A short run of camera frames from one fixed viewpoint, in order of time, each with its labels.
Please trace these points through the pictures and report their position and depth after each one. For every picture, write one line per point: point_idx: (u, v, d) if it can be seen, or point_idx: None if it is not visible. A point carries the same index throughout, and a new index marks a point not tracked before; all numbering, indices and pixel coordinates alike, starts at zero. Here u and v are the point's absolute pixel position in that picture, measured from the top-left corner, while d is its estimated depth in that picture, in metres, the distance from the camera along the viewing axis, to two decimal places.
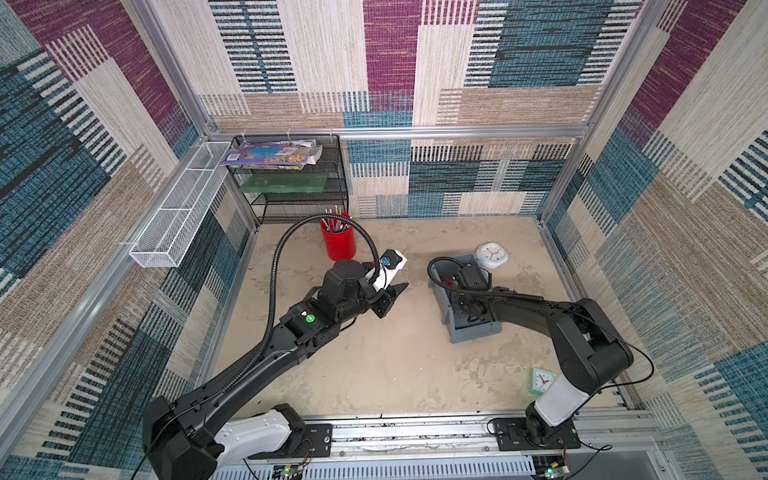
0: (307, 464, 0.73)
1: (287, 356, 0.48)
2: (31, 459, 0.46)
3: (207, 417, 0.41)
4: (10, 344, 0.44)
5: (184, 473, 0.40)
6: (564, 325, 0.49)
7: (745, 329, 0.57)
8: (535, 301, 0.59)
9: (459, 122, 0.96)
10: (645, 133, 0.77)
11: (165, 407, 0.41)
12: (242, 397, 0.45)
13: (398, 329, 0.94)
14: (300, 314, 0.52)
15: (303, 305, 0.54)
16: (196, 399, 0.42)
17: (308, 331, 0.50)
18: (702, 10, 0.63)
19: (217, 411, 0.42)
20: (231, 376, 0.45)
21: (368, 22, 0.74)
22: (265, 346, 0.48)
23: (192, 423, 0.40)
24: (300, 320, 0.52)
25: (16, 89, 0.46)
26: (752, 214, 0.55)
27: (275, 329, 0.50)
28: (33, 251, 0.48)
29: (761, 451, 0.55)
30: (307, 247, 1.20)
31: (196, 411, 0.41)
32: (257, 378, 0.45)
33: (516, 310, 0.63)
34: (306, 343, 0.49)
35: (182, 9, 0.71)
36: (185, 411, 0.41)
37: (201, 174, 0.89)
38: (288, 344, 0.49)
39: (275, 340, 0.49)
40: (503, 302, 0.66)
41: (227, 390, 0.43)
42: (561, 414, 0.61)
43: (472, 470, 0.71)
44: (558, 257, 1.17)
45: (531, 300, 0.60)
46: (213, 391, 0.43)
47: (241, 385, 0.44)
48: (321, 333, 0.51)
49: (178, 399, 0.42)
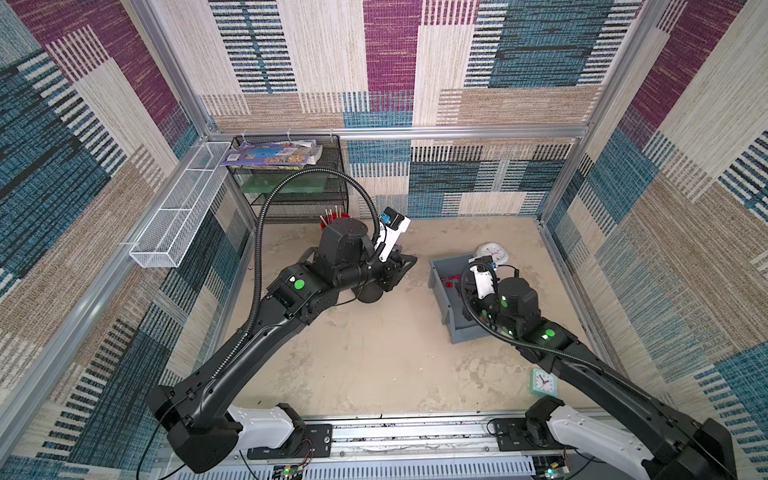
0: (307, 464, 0.73)
1: (277, 330, 0.42)
2: (31, 459, 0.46)
3: (202, 403, 0.39)
4: (11, 344, 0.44)
5: (196, 451, 0.39)
6: (698, 472, 0.38)
7: (745, 329, 0.57)
8: (640, 401, 0.46)
9: (460, 123, 0.96)
10: (645, 133, 0.77)
11: (163, 395, 0.40)
12: (236, 379, 0.41)
13: (398, 329, 0.94)
14: (289, 281, 0.45)
15: (294, 271, 0.46)
16: (191, 386, 0.40)
17: (299, 299, 0.43)
18: (702, 10, 0.63)
19: (212, 397, 0.39)
20: (221, 360, 0.41)
21: (368, 22, 0.74)
22: (253, 324, 0.43)
23: (189, 412, 0.38)
24: (289, 287, 0.45)
25: (16, 89, 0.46)
26: (752, 214, 0.55)
27: (263, 301, 0.44)
28: (33, 251, 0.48)
29: (761, 451, 0.55)
30: (307, 247, 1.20)
31: (191, 399, 0.39)
32: (250, 357, 0.41)
33: (599, 393, 0.50)
34: (297, 312, 0.43)
35: (182, 10, 0.71)
36: (182, 400, 0.39)
37: (201, 174, 0.89)
38: (278, 317, 0.43)
39: (264, 315, 0.43)
40: (576, 374, 0.52)
41: (219, 375, 0.40)
42: (572, 438, 0.61)
43: (471, 470, 0.71)
44: (558, 257, 1.17)
45: (632, 397, 0.46)
46: (205, 377, 0.40)
47: (232, 370, 0.40)
48: (314, 299, 0.44)
49: (175, 387, 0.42)
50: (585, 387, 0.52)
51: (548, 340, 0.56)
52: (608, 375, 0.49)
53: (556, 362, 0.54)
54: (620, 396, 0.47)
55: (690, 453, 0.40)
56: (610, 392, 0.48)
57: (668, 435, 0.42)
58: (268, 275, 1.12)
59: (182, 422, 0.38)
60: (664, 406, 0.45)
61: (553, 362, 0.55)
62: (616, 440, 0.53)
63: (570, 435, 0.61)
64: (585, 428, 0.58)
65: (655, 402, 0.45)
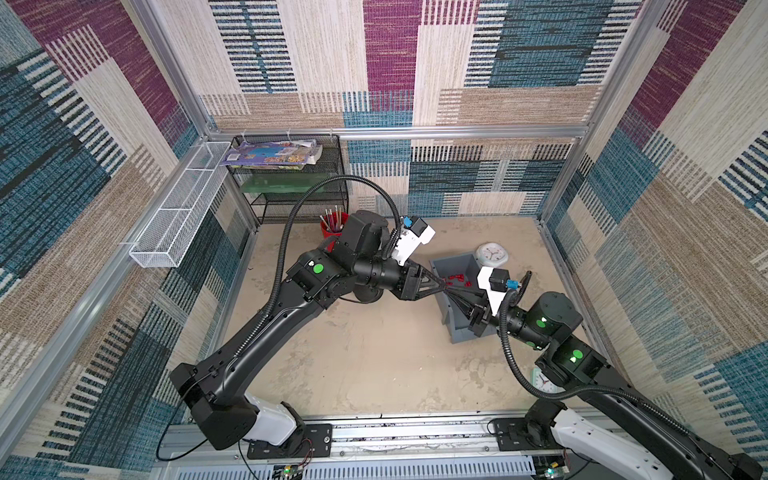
0: (307, 464, 0.73)
1: (296, 313, 0.43)
2: (31, 459, 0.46)
3: (226, 381, 0.40)
4: (11, 343, 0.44)
5: (219, 426, 0.40)
6: None
7: (745, 329, 0.57)
8: (679, 436, 0.44)
9: (460, 123, 0.96)
10: (645, 133, 0.77)
11: (187, 373, 0.41)
12: (255, 360, 0.42)
13: (398, 329, 0.94)
14: (308, 265, 0.46)
15: (313, 256, 0.47)
16: (213, 364, 0.41)
17: (317, 283, 0.44)
18: (702, 10, 0.63)
19: (234, 375, 0.40)
20: (242, 339, 0.42)
21: (368, 22, 0.74)
22: (273, 304, 0.44)
23: (212, 389, 0.39)
24: (308, 272, 0.45)
25: (16, 89, 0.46)
26: (752, 214, 0.55)
27: (283, 282, 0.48)
28: (33, 251, 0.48)
29: (761, 451, 0.55)
30: (307, 247, 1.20)
31: (214, 377, 0.40)
32: (269, 339, 0.42)
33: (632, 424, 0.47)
34: (316, 296, 0.44)
35: (182, 9, 0.71)
36: (205, 377, 0.40)
37: (201, 174, 0.89)
38: (298, 300, 0.43)
39: (284, 297, 0.44)
40: (607, 402, 0.49)
41: (240, 355, 0.41)
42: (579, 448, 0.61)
43: (471, 470, 0.71)
44: (558, 257, 1.17)
45: (672, 434, 0.44)
46: (227, 356, 0.41)
47: (252, 350, 0.41)
48: (333, 285, 0.45)
49: (198, 365, 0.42)
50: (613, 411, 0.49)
51: (575, 364, 0.51)
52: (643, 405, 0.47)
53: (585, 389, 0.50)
54: (660, 432, 0.44)
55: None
56: (647, 426, 0.45)
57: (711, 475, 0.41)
58: (268, 276, 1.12)
59: (206, 399, 0.39)
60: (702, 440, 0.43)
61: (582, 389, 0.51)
62: (630, 457, 0.53)
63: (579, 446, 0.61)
64: (595, 440, 0.58)
65: (692, 436, 0.44)
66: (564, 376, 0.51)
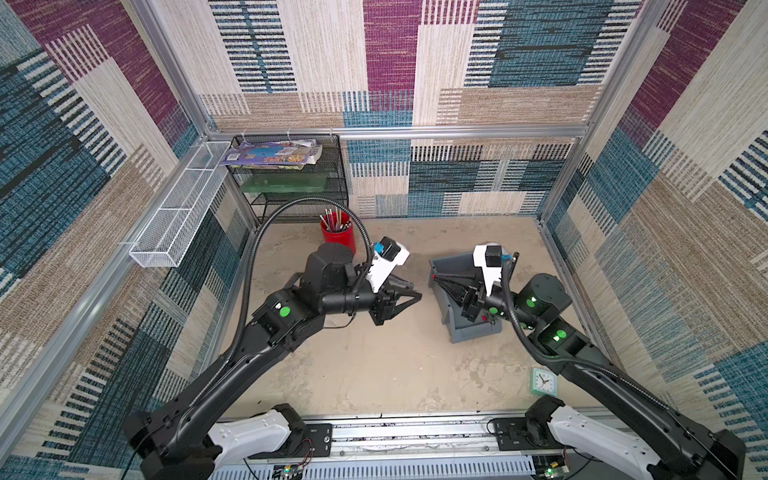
0: (307, 464, 0.73)
1: (260, 358, 0.42)
2: (31, 459, 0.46)
3: (179, 431, 0.38)
4: (11, 343, 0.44)
5: None
6: None
7: (745, 329, 0.57)
8: (657, 411, 0.44)
9: (459, 123, 0.96)
10: (645, 133, 0.77)
11: (139, 423, 0.39)
12: (214, 407, 0.41)
13: (398, 329, 0.94)
14: (274, 308, 0.46)
15: (280, 297, 0.47)
16: (168, 414, 0.39)
17: (282, 328, 0.44)
18: (702, 10, 0.63)
19: (191, 425, 0.39)
20: (200, 386, 0.41)
21: (368, 22, 0.74)
22: (235, 349, 0.43)
23: (164, 441, 0.38)
24: (275, 315, 0.45)
25: (16, 89, 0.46)
26: (752, 213, 0.55)
27: (249, 325, 0.45)
28: (33, 251, 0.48)
29: (761, 451, 0.55)
30: (307, 247, 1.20)
31: (168, 427, 0.39)
32: (229, 386, 0.41)
33: (612, 400, 0.48)
34: (281, 340, 0.43)
35: (182, 9, 0.71)
36: (158, 428, 0.39)
37: (201, 174, 0.89)
38: (261, 345, 0.43)
39: (248, 341, 0.43)
40: (588, 379, 0.50)
41: (198, 402, 0.40)
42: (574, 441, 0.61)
43: (471, 470, 0.71)
44: (558, 257, 1.17)
45: (650, 408, 0.44)
46: (184, 404, 0.40)
47: (212, 396, 0.40)
48: (298, 329, 0.45)
49: (152, 413, 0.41)
50: (595, 391, 0.50)
51: (558, 343, 0.53)
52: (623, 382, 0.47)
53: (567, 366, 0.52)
54: (638, 406, 0.45)
55: (709, 470, 0.39)
56: (627, 402, 0.46)
57: (687, 448, 0.41)
58: (268, 275, 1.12)
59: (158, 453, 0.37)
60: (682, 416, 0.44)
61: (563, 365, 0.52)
62: (619, 445, 0.53)
63: (572, 439, 0.61)
64: (587, 431, 0.58)
65: (671, 410, 0.44)
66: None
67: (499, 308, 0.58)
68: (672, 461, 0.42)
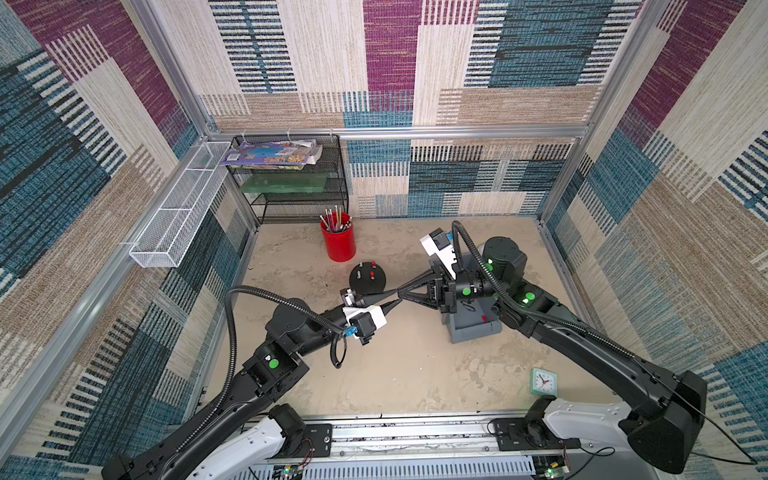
0: (307, 464, 0.73)
1: (247, 407, 0.47)
2: (31, 459, 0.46)
3: (162, 477, 0.41)
4: (11, 344, 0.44)
5: None
6: (683, 425, 0.38)
7: (745, 329, 0.57)
8: (624, 360, 0.44)
9: (460, 122, 0.96)
10: (645, 133, 0.77)
11: (121, 467, 0.41)
12: (199, 452, 0.44)
13: (398, 330, 0.94)
14: (264, 358, 0.51)
15: (268, 347, 0.52)
16: (152, 459, 0.42)
17: (271, 376, 0.49)
18: (702, 10, 0.63)
19: (174, 470, 0.41)
20: (187, 433, 0.44)
21: (368, 22, 0.74)
22: (223, 397, 0.47)
23: None
24: (264, 366, 0.50)
25: (16, 89, 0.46)
26: (752, 213, 0.55)
27: (238, 375, 0.49)
28: (33, 251, 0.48)
29: (761, 451, 0.55)
30: (307, 247, 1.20)
31: (151, 474, 0.41)
32: (214, 433, 0.44)
33: (583, 357, 0.48)
34: (269, 390, 0.48)
35: (182, 9, 0.71)
36: (140, 473, 0.41)
37: (201, 174, 0.89)
38: (248, 394, 0.47)
39: (236, 390, 0.48)
40: (559, 338, 0.50)
41: (182, 449, 0.43)
42: (567, 428, 0.61)
43: (471, 470, 0.71)
44: (558, 257, 1.17)
45: (617, 358, 0.45)
46: (169, 449, 0.42)
47: (196, 443, 0.43)
48: (286, 378, 0.50)
49: (135, 458, 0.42)
50: (565, 350, 0.50)
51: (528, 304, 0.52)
52: (591, 337, 0.47)
53: (539, 325, 0.51)
54: (606, 358, 0.45)
55: (675, 409, 0.39)
56: (595, 355, 0.46)
57: (653, 392, 0.41)
58: (268, 275, 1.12)
59: None
60: (649, 363, 0.44)
61: (535, 325, 0.51)
62: (598, 413, 0.54)
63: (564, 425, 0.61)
64: (573, 412, 0.59)
65: (638, 359, 0.45)
66: (518, 317, 0.52)
67: (471, 286, 0.57)
68: (639, 408, 0.43)
